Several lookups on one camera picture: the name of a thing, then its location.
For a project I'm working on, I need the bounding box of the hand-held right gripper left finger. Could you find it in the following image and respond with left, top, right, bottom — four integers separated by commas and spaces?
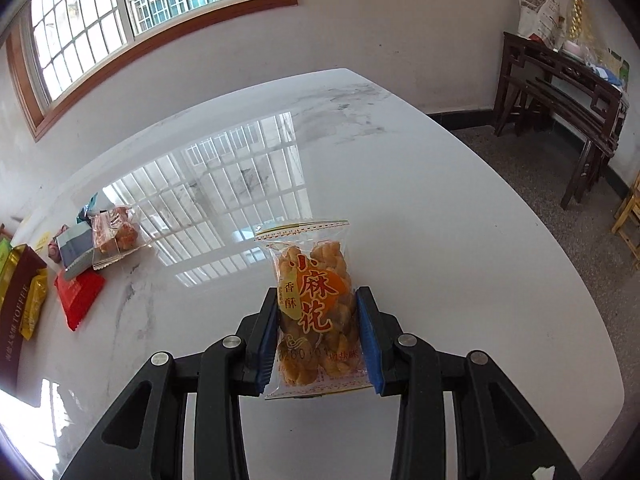
60, 286, 279, 480

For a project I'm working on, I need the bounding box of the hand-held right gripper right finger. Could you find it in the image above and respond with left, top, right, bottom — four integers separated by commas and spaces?
355, 286, 583, 480

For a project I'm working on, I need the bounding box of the fried dough twist packet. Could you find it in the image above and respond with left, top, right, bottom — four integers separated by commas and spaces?
254, 220, 376, 401
90, 206, 145, 271

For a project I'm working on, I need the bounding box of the maroon snack box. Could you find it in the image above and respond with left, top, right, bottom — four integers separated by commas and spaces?
0, 244, 48, 392

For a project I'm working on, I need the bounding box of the red snack packet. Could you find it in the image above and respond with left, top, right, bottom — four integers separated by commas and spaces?
54, 267, 107, 332

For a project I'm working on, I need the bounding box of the grey snack packet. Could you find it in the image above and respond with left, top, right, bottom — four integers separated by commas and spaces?
55, 222, 97, 281

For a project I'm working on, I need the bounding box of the teal white snack packet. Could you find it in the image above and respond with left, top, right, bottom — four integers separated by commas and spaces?
76, 192, 115, 226

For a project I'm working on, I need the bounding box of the yellow snack packet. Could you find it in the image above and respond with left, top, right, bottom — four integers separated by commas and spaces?
20, 267, 49, 341

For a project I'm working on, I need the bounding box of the green snack packet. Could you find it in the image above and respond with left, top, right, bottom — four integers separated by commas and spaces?
0, 237, 14, 286

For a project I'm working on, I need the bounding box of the light wooden stool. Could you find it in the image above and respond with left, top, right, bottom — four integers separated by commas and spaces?
611, 170, 640, 261

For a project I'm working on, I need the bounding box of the dark wooden side table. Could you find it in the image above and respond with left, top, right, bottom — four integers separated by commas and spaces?
494, 31, 631, 211

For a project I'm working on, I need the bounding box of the wooden framed barred window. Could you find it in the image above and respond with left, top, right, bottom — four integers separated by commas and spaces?
5, 0, 299, 143

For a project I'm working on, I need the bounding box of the white printed paper bag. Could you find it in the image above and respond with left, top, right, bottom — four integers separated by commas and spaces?
517, 0, 564, 44

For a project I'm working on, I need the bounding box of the green white box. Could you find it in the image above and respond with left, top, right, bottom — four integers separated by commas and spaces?
606, 49, 631, 89

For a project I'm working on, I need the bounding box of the gold ornament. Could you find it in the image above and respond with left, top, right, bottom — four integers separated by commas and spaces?
565, 0, 599, 50

